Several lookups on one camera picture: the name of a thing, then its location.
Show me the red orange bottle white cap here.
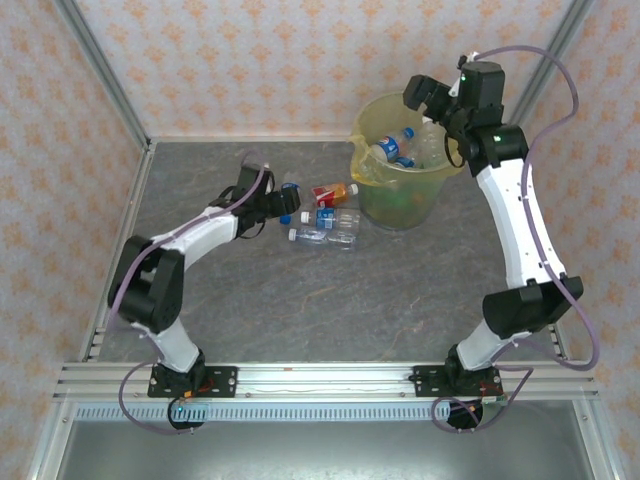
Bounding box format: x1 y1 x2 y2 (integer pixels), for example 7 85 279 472
312 181 361 209

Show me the long clear bottle blue label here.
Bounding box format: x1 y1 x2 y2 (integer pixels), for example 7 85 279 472
299 206 363 231

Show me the clear unlabelled bottle white cap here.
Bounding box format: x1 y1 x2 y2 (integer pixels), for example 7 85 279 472
418 117 450 169

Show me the crushed clear bottle white cap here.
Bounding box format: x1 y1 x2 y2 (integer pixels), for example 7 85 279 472
287 227 357 251

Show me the clear bottle blue label blue cap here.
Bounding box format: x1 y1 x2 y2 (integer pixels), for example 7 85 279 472
368 126 417 162

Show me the translucent round waste bin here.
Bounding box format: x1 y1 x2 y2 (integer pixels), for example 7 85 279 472
349 91 466 232

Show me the grey metal sheet panel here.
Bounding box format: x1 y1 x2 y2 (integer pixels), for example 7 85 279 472
29 417 621 480

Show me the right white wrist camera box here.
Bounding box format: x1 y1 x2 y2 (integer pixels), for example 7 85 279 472
448 51 484 99

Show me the left thin black wrist cable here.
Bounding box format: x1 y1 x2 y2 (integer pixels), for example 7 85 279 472
238 218 267 240

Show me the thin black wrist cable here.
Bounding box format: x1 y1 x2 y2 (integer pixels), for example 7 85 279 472
443 132 465 170
238 218 267 240

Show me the right thin black wrist cable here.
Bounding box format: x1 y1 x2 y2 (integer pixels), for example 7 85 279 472
443 132 465 170

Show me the aluminium back rail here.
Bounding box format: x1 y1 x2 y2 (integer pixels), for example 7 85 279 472
148 134 502 146

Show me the right aluminium upright post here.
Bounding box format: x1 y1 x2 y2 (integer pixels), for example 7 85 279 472
497 0 597 147

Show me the aluminium upright post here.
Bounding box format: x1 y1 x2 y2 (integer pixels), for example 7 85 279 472
497 0 597 147
52 0 154 151

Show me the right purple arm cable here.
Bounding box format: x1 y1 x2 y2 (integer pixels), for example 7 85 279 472
432 45 601 432

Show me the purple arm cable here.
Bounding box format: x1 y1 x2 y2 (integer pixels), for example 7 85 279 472
432 45 601 432
107 149 275 436

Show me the left aluminium side rail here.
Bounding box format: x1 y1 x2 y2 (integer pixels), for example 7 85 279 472
79 141 155 362

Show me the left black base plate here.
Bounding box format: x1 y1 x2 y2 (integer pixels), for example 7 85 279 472
147 366 239 400

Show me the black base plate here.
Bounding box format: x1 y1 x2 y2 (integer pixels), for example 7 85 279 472
412 366 504 400
147 366 239 400

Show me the aluminium front mounting rail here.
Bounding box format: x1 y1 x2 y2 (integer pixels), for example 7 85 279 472
52 362 600 401

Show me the left aluminium upright post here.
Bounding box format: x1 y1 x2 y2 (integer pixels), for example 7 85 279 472
52 0 154 151

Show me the slotted grey cable duct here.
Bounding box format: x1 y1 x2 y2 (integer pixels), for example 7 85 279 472
74 402 501 422

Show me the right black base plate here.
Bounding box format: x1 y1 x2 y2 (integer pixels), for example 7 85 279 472
412 366 504 400

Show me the left black round cable port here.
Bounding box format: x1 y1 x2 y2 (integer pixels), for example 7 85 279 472
167 398 207 432

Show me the black round cable port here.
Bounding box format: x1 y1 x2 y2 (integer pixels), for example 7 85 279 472
446 398 485 432
167 398 207 432

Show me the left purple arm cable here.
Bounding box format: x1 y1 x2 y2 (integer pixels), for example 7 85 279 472
107 149 275 436

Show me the right black round cable port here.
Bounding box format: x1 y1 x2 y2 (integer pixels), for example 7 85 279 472
446 398 485 432

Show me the left aluminium frame leg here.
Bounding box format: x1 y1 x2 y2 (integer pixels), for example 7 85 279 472
24 402 76 480

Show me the aluminium frame leg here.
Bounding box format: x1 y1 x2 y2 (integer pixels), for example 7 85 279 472
573 402 622 480
24 402 76 480

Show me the right aluminium frame leg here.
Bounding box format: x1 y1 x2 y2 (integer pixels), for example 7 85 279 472
573 402 622 480

